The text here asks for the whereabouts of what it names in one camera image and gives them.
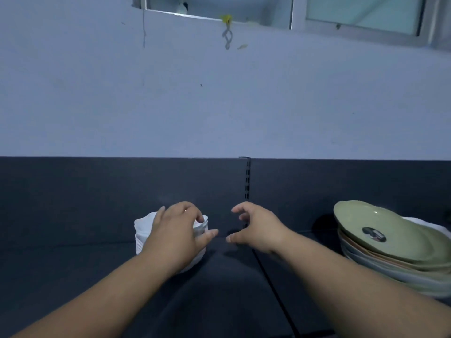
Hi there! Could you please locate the grey window frame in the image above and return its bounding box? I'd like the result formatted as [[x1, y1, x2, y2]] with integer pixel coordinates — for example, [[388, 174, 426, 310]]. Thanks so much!
[[132, 0, 451, 50]]

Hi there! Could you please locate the stack of pastel plates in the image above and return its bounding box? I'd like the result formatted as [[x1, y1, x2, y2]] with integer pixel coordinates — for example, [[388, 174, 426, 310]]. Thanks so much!
[[333, 200, 451, 300]]

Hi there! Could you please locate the person's right hand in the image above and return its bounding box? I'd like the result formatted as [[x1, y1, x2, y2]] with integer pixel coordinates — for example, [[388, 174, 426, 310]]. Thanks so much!
[[225, 201, 294, 256]]

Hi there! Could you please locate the person's left hand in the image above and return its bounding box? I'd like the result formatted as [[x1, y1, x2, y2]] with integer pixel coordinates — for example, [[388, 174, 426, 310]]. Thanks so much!
[[141, 201, 219, 276]]

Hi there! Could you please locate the stack of white bowls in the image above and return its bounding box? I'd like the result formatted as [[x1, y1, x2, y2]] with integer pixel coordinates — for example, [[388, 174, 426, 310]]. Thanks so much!
[[134, 212, 209, 275]]

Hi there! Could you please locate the person's right forearm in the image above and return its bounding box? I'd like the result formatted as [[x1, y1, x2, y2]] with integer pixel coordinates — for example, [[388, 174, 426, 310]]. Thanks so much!
[[271, 231, 451, 338]]

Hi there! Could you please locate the person's left forearm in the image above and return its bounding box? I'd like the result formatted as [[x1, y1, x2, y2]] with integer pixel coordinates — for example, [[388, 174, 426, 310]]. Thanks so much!
[[10, 250, 177, 338]]

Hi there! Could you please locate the black slotted shelf rail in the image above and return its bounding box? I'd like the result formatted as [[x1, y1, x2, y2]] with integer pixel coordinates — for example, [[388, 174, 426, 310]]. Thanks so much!
[[240, 156, 252, 230]]

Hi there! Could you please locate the black shelf unit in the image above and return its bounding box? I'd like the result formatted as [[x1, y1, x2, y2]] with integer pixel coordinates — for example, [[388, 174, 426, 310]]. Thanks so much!
[[0, 156, 451, 338]]

